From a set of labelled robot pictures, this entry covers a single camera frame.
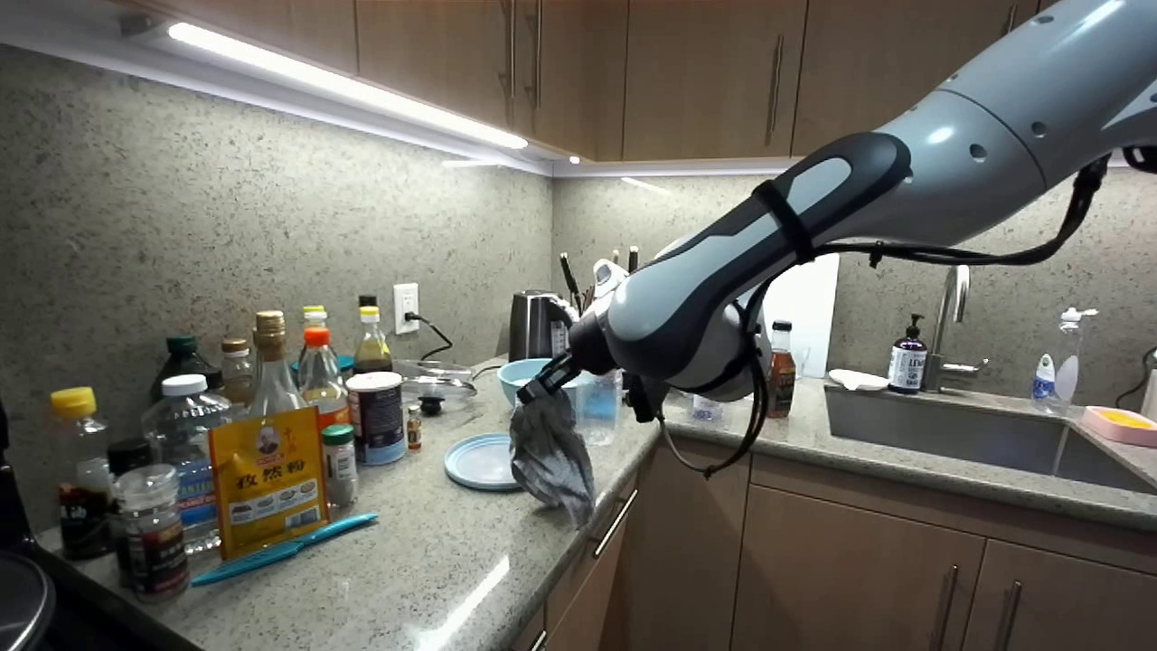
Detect large yellow oil bottle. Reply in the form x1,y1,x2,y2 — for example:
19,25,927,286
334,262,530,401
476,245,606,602
205,403,334,564

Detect white paper towel roll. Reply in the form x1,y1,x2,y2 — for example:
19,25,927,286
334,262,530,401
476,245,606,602
758,248,845,380

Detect small jar green lid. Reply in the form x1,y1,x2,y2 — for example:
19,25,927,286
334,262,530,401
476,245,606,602
317,418,366,518

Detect tall bottle tan cap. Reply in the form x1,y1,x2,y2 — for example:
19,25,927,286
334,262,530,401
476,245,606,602
246,307,307,421

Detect black kettle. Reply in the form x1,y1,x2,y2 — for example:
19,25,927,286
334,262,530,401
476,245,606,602
501,286,587,366

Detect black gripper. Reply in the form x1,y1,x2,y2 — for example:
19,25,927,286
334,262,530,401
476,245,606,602
512,316,622,407

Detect yellow liquid bottle black cap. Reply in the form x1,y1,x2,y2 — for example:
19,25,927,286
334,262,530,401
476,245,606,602
351,291,397,376

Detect steel sink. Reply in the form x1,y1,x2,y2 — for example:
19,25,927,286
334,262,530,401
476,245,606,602
821,380,1157,500

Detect chrome faucet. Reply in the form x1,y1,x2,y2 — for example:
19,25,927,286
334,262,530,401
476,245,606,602
932,260,983,390

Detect pink yellow sponge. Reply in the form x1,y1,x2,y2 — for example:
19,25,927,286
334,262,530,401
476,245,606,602
1074,401,1157,451

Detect black power cord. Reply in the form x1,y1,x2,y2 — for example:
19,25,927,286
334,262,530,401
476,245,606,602
413,307,462,370

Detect small blue bottle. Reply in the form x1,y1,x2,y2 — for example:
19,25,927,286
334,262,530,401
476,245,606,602
1030,350,1064,407

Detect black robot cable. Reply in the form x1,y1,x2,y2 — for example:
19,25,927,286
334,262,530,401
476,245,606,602
652,153,1115,482

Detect dark jar white lid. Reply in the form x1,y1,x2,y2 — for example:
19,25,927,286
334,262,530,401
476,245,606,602
345,370,413,470

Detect light blue plate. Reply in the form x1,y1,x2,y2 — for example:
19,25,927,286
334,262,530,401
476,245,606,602
440,426,524,494

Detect metal cabinet door handle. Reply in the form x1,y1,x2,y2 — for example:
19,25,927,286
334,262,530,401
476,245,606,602
928,564,967,651
519,8,546,116
989,582,1030,651
764,28,787,153

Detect glass jar dark contents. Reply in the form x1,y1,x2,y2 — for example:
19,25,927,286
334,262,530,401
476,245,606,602
107,458,192,602

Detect brown sauce bottle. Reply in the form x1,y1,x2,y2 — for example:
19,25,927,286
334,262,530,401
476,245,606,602
764,313,801,421

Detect white wall outlet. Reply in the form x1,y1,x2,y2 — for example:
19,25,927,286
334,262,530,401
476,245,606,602
389,277,427,339

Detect teal plastic utensil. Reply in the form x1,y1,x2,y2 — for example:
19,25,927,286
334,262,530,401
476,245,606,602
187,509,383,594

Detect under cabinet light strip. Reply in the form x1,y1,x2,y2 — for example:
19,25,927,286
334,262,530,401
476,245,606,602
564,153,806,181
155,13,534,154

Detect clear plastic cup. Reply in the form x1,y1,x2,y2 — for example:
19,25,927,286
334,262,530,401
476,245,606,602
564,370,627,451

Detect metal drawer handle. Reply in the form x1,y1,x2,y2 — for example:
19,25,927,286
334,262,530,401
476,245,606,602
588,484,645,559

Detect bottle with brown cap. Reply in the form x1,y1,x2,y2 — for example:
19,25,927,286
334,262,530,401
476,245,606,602
216,333,259,417

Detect clear bottle white cap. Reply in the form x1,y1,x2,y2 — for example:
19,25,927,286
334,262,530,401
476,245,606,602
140,370,235,559

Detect wooden lower cabinet door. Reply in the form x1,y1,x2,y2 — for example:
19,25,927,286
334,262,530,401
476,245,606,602
733,476,989,651
961,535,1157,651

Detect dark sauce bottle yellow cap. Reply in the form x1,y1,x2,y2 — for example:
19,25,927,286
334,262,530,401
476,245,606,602
48,382,121,564

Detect wooden lower cabinet panel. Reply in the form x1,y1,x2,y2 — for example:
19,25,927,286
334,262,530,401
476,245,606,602
627,437,752,651

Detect dark soap pump bottle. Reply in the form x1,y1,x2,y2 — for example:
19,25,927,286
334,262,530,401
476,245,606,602
886,312,932,398

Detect light blue bowl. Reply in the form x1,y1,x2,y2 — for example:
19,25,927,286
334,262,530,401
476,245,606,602
494,354,587,407

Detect grey towel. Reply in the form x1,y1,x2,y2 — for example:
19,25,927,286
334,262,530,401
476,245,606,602
501,382,599,532

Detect black kitchen utensils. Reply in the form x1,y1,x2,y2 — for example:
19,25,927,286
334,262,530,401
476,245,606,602
554,245,582,307

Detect white cloth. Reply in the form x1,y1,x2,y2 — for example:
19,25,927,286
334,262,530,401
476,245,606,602
823,366,894,398

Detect wooden drawer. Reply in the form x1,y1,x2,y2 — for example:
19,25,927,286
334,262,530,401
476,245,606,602
528,464,645,651

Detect clear glass lid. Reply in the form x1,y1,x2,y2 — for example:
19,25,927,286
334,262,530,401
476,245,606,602
397,359,485,421

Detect orange cap sauce bottle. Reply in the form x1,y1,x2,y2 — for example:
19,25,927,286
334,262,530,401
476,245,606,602
293,320,356,432

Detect dark green bottle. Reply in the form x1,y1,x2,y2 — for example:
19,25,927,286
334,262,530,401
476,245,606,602
151,333,223,407

